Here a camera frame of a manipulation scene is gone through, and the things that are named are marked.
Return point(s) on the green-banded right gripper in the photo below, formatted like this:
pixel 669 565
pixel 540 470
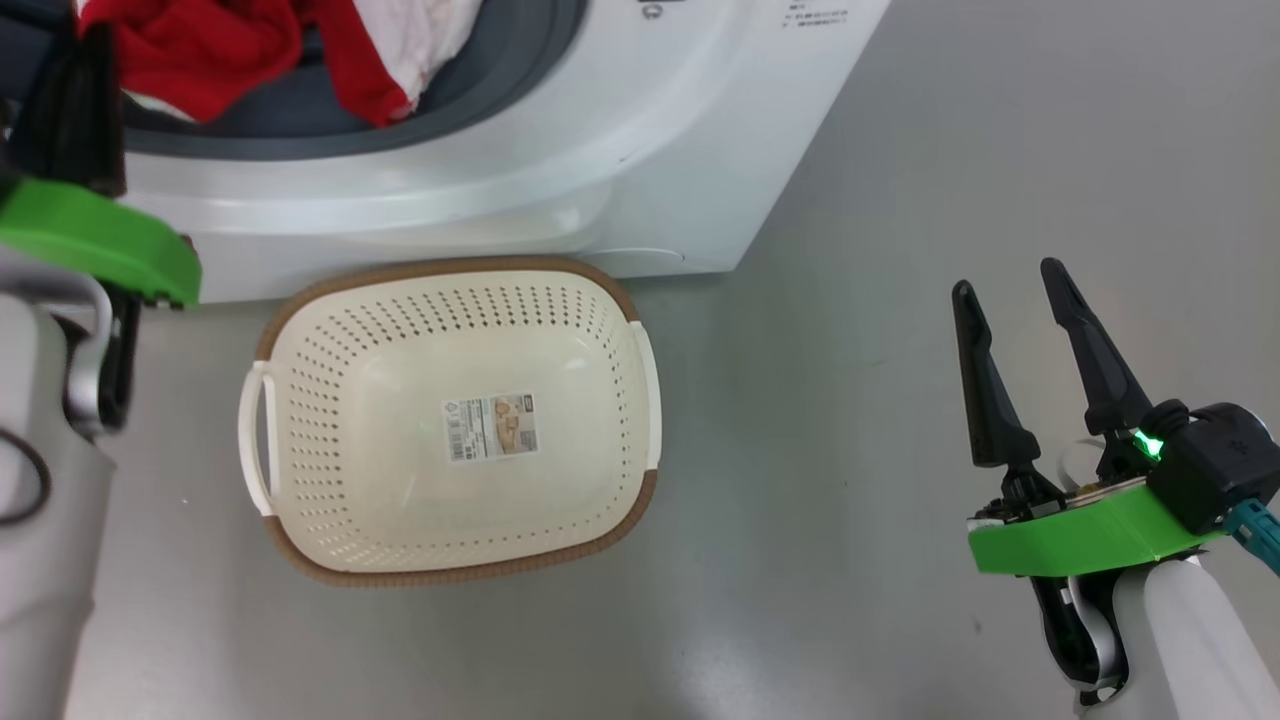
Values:
pixel 1080 540

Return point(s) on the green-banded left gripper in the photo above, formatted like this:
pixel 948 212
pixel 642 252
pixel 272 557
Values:
pixel 90 235

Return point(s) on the red garment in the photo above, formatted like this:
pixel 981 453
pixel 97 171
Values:
pixel 200 50

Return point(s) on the white garment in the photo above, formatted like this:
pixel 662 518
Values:
pixel 415 40

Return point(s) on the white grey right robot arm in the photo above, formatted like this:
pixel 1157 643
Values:
pixel 1190 650

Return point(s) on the cream perforated laundry basket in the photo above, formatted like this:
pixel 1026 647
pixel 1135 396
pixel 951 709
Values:
pixel 450 420

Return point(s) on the white front-load washing machine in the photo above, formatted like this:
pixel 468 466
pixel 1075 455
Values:
pixel 560 140

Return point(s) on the paper product label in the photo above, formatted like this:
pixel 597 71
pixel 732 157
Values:
pixel 490 427

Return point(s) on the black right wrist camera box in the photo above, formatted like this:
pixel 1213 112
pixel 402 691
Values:
pixel 1215 465

